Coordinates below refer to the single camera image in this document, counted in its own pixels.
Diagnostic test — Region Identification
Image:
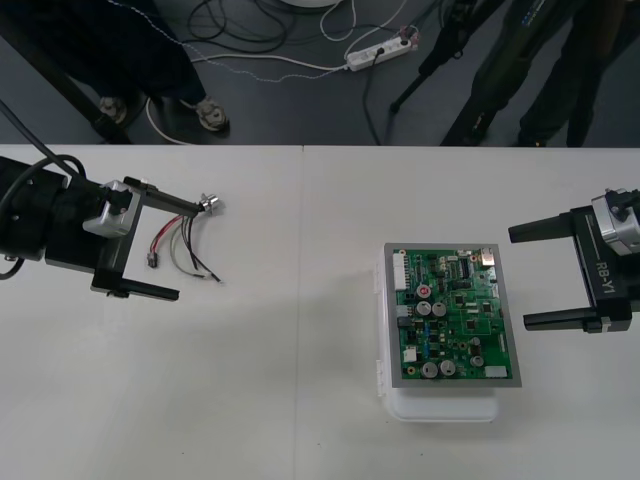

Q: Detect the white power strip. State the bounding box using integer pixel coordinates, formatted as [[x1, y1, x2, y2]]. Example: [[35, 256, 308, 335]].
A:
[[346, 27, 419, 71]]

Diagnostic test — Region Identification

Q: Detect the black cable with plug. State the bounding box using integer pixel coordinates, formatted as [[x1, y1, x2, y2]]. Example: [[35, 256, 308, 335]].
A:
[[361, 47, 387, 147]]

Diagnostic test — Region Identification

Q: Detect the thin twisted white wire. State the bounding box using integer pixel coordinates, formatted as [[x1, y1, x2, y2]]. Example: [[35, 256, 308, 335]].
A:
[[107, 0, 347, 84]]

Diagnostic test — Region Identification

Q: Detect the thin white looped cable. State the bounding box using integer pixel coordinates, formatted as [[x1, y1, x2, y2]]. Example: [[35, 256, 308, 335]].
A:
[[319, 0, 401, 44]]

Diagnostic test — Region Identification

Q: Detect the cable bundle with metal plug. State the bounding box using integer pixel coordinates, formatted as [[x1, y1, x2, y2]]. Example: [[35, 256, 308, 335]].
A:
[[144, 192, 227, 286]]

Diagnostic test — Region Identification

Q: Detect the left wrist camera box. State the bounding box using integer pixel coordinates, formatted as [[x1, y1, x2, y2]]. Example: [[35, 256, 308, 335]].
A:
[[82, 180, 145, 239]]

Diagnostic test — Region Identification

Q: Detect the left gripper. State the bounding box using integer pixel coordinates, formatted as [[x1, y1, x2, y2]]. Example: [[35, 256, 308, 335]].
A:
[[44, 175, 205, 303]]

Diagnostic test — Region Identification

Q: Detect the green circuit board grey frame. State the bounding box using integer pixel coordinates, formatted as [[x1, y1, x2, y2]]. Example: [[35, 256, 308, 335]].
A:
[[383, 242, 524, 390]]

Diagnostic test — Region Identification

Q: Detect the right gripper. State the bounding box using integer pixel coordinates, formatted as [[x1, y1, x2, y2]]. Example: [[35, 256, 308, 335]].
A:
[[506, 203, 640, 335]]

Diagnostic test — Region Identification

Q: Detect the large black tripod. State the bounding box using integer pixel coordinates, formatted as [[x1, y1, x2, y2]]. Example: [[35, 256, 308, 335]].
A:
[[442, 0, 549, 147]]

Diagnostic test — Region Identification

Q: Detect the thin black tripod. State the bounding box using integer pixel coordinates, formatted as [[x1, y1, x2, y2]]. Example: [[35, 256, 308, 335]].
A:
[[389, 0, 481, 114]]

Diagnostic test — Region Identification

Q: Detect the black floor cable tangle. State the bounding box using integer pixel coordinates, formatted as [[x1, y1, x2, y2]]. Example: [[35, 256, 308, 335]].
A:
[[187, 0, 291, 55]]

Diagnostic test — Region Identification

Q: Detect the milky plastic box with lid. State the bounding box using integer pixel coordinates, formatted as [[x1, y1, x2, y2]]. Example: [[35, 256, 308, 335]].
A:
[[372, 242, 501, 424]]

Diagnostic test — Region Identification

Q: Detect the black stand leg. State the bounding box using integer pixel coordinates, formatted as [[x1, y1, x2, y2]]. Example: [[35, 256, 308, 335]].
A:
[[0, 12, 132, 145]]

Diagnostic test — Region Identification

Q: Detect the thick white floor cord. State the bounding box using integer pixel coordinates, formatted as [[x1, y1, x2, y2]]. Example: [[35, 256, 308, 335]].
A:
[[146, 52, 350, 147]]

